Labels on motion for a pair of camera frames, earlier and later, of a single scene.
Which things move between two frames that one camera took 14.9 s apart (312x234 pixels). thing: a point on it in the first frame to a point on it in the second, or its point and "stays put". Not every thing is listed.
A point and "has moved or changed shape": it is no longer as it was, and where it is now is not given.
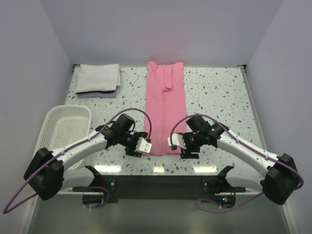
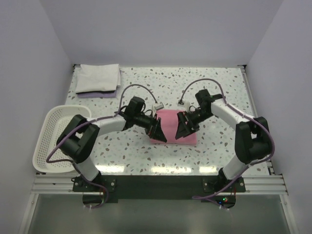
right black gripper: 189,148 to 186,122
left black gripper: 132,147 to 153,126
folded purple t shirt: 112,94 stays put
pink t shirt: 165,103 has moved or changed shape
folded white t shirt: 97,77 stays put
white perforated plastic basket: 61,125 stays put
